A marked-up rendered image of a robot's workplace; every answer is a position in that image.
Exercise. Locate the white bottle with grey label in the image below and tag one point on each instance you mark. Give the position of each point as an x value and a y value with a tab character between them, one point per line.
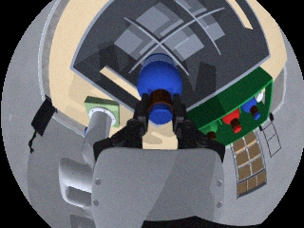
259	96

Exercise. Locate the blue bottle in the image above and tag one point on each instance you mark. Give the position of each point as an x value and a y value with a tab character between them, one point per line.
251	106
160	79

